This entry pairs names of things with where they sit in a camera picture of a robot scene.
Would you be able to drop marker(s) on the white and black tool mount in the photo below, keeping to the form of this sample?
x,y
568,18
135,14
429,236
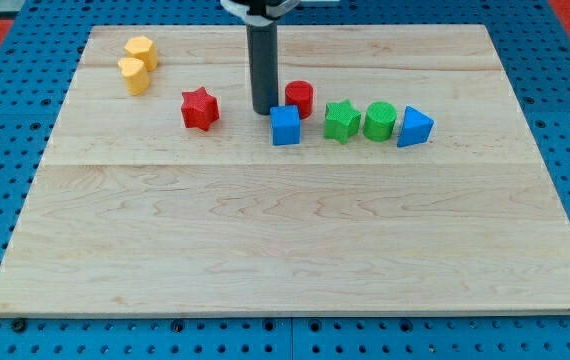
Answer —
x,y
259,13

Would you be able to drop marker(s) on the yellow hexagon block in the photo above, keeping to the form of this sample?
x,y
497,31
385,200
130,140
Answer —
x,y
144,49

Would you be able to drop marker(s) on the red star block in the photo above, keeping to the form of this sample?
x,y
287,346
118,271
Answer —
x,y
199,109

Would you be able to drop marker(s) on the yellow heart block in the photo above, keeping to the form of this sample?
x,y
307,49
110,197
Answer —
x,y
134,74

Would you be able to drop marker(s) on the red cylinder block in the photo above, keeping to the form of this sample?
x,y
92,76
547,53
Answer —
x,y
301,94

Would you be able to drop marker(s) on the green star block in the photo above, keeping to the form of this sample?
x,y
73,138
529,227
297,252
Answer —
x,y
341,121

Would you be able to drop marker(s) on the blue triangle block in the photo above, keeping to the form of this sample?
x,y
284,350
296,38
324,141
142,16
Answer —
x,y
416,128

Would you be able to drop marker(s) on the blue cube block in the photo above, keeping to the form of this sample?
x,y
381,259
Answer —
x,y
285,125

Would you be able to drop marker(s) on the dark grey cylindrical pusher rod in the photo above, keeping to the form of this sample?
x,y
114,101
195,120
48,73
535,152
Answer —
x,y
263,65

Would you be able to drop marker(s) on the green cylinder block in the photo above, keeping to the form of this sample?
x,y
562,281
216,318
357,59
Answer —
x,y
379,121

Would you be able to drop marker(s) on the light wooden board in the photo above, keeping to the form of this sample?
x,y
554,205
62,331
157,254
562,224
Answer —
x,y
133,215

